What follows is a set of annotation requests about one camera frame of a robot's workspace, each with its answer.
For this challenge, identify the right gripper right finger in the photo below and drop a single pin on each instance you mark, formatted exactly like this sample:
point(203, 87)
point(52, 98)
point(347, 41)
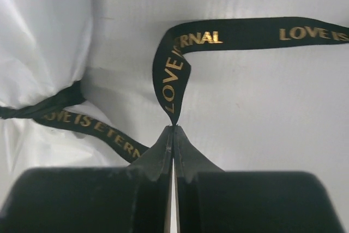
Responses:
point(210, 199)

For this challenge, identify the black printed ribbon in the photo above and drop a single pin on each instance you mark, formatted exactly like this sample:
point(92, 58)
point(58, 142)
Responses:
point(171, 71)

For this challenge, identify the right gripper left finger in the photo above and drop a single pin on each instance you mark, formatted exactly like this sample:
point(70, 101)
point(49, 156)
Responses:
point(136, 198)

